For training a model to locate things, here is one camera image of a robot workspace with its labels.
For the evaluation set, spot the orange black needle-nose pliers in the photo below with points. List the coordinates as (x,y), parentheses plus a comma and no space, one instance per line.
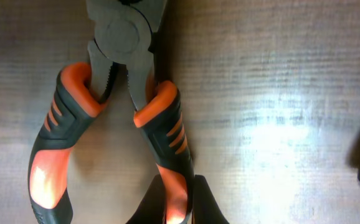
(121,62)

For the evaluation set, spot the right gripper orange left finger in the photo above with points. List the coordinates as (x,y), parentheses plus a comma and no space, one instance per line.
(151,209)

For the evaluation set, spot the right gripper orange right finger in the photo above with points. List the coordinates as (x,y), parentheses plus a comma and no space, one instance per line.
(205,209)

